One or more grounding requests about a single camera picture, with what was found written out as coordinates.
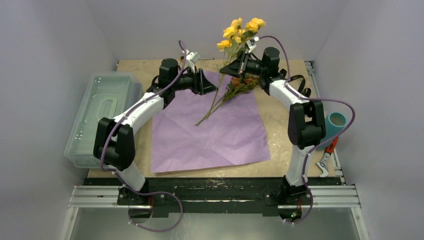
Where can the pink wrapping paper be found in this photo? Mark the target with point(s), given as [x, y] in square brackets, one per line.
[182, 139]

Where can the teal vase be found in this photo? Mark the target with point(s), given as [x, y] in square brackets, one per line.
[334, 123]

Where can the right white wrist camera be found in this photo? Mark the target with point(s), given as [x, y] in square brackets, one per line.
[251, 44]

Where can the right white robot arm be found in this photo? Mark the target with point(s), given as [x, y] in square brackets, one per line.
[306, 123]

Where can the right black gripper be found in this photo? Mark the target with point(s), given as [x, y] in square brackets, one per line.
[245, 64]

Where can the yellow rose stem bunch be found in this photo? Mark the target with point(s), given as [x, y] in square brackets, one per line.
[235, 37]

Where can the brown rose stem bunch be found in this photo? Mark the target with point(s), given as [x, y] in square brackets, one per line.
[237, 86]

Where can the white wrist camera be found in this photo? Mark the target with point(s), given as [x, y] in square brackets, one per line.
[190, 58]
[251, 44]

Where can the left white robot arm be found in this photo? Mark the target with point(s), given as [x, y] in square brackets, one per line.
[114, 143]

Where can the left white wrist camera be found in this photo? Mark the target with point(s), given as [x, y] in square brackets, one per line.
[190, 58]

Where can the black aluminium base frame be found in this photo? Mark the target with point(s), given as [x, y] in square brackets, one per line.
[234, 195]

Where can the orange handled cutter tool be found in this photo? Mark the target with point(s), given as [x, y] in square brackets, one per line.
[323, 163]

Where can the clear plastic storage box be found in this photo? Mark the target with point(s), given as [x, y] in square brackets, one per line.
[108, 94]

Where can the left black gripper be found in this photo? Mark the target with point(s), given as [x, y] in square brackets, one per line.
[201, 85]

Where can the black printed ribbon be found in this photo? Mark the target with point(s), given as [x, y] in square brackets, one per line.
[302, 89]

